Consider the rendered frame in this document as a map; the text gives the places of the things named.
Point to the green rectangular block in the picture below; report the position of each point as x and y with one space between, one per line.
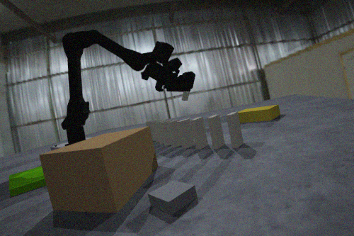
26 180

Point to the brown rectangular block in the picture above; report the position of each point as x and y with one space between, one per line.
99 174

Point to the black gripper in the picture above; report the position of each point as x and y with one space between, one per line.
173 82

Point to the yellow block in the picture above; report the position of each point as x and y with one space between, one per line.
259 114

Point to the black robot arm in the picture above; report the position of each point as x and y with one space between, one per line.
74 44

